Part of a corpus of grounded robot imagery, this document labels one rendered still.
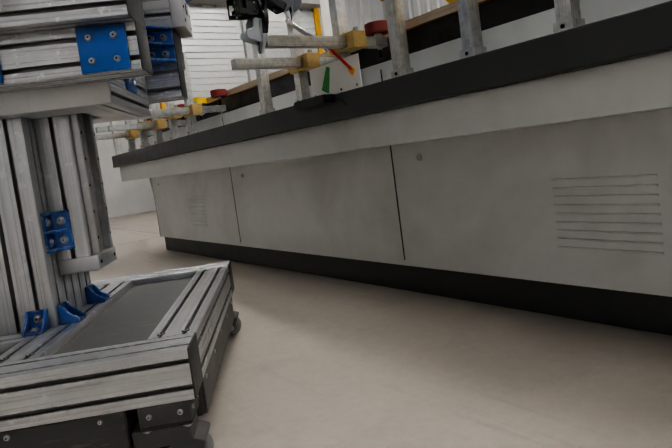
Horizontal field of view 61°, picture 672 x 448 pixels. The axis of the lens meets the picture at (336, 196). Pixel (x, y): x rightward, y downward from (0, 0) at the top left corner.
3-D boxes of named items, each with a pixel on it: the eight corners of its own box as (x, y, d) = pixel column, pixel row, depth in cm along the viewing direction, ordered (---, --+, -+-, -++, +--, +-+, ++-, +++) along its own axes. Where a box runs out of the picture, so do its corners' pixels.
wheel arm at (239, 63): (236, 70, 176) (234, 56, 176) (231, 72, 179) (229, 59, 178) (347, 67, 201) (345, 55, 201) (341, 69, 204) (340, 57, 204)
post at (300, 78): (305, 119, 195) (285, -24, 192) (299, 120, 198) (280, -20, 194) (313, 118, 197) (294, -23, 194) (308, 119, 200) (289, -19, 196)
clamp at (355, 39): (354, 47, 167) (352, 29, 167) (328, 56, 178) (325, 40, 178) (369, 47, 170) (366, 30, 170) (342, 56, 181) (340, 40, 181)
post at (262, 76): (265, 114, 215) (248, -7, 212) (259, 115, 219) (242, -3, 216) (275, 113, 218) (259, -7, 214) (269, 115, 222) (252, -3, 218)
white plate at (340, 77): (361, 87, 167) (356, 53, 166) (312, 100, 188) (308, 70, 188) (362, 87, 168) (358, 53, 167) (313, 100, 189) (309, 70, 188)
